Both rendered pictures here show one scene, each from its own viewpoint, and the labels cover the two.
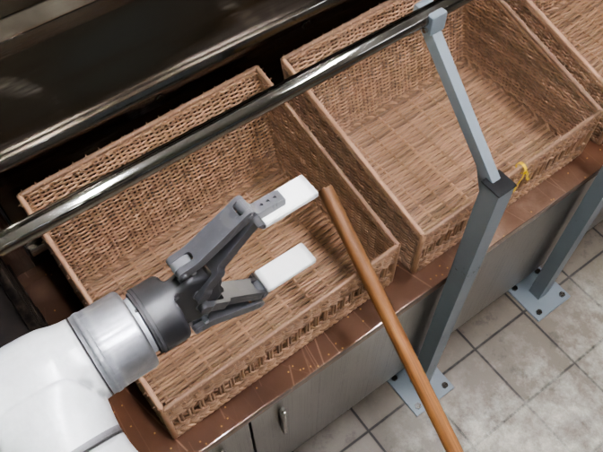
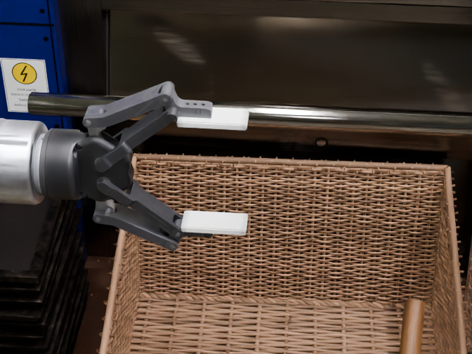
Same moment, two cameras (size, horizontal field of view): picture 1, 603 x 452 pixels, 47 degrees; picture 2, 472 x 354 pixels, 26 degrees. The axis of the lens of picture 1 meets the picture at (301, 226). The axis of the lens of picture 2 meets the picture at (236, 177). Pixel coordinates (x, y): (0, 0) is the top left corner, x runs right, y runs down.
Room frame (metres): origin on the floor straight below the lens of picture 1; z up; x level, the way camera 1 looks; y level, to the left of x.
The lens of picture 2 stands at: (-0.22, -0.57, 1.88)
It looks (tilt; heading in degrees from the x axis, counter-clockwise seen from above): 37 degrees down; 41
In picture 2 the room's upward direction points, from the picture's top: straight up
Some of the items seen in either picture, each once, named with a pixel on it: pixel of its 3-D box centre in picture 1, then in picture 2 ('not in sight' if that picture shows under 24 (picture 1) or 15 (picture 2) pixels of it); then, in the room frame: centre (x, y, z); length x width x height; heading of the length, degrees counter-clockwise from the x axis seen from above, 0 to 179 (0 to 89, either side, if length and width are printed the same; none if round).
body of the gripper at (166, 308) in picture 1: (179, 300); (88, 165); (0.33, 0.13, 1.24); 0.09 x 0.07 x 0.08; 126
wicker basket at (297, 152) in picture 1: (218, 240); (284, 310); (0.73, 0.17, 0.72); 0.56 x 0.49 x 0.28; 128
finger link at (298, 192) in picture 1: (283, 201); (213, 118); (0.41, 0.02, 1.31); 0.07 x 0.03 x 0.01; 126
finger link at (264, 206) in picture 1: (260, 204); (186, 101); (0.39, 0.04, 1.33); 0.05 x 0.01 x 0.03; 126
